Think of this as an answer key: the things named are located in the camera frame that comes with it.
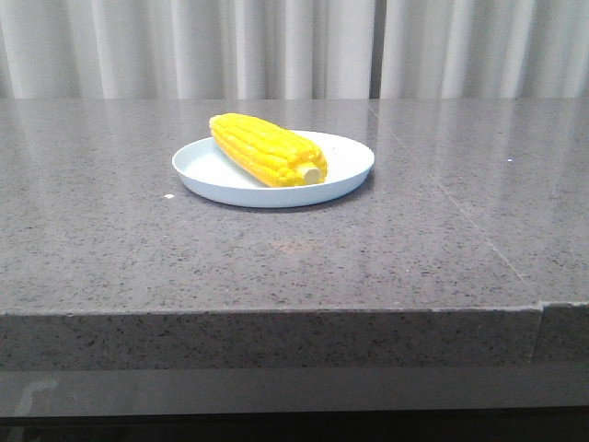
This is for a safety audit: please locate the yellow corn cob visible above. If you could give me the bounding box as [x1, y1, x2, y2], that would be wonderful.
[209, 113, 328, 188]

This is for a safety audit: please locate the light blue round plate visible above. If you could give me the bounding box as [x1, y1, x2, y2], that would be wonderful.
[171, 130, 375, 209]

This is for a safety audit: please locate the white pleated curtain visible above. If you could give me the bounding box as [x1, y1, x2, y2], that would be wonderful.
[1, 1, 588, 99]

